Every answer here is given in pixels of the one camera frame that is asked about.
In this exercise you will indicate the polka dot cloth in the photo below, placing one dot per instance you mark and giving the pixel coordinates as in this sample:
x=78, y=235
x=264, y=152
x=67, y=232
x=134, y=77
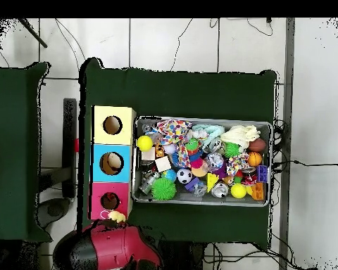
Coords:
x=173, y=130

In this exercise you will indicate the green-headed spiky caterpillar toy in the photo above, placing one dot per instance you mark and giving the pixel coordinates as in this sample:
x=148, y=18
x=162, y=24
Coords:
x=192, y=144

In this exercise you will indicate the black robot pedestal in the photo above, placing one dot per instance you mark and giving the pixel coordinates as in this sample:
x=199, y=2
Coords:
x=183, y=256

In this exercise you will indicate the purple plastic block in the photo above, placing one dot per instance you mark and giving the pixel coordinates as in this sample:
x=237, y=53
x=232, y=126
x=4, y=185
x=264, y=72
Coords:
x=262, y=173

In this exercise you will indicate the black rod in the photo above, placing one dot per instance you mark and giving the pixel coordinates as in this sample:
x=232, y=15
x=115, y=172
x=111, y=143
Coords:
x=33, y=33

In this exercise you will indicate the cream knitted cloth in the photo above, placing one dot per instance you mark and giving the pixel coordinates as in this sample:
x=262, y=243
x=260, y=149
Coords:
x=239, y=134

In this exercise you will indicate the orange striped tiger plush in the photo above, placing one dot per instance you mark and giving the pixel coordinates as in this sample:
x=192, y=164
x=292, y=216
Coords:
x=109, y=197

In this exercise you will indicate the dark green tablecloth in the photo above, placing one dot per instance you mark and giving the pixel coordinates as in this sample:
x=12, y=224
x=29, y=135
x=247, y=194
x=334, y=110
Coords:
x=171, y=92

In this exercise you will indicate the large green spiky ball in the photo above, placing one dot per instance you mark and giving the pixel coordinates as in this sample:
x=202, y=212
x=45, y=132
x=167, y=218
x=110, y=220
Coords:
x=163, y=189

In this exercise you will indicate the small orange basketball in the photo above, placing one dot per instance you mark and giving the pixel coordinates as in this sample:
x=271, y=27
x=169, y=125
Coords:
x=255, y=159

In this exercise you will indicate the small soccer ball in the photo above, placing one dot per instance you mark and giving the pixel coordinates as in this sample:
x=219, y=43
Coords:
x=184, y=176

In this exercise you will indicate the large yellow ball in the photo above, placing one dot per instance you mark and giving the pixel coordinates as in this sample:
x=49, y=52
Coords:
x=144, y=143

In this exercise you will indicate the pale yellow plush toy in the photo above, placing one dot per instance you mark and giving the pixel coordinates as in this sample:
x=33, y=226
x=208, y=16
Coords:
x=117, y=216

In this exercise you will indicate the blue globe ball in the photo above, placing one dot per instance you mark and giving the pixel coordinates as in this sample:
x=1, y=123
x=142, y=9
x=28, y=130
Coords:
x=169, y=175

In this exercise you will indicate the wooden cube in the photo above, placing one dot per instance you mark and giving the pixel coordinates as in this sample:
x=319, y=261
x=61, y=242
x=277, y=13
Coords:
x=162, y=164

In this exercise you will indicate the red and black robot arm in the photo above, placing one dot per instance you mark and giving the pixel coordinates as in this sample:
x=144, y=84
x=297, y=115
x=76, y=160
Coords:
x=112, y=247

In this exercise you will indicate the green-covered side table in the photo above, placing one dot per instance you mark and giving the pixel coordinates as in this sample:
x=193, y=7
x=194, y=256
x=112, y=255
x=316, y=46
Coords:
x=11, y=154

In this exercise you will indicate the wooden box with three holes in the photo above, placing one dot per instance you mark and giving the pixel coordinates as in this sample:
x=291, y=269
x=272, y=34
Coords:
x=98, y=135

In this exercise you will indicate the black stand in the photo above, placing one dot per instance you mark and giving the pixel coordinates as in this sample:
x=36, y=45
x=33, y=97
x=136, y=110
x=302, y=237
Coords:
x=69, y=126

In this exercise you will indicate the silver mesh bin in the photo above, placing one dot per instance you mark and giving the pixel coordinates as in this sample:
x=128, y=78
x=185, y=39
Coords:
x=191, y=199

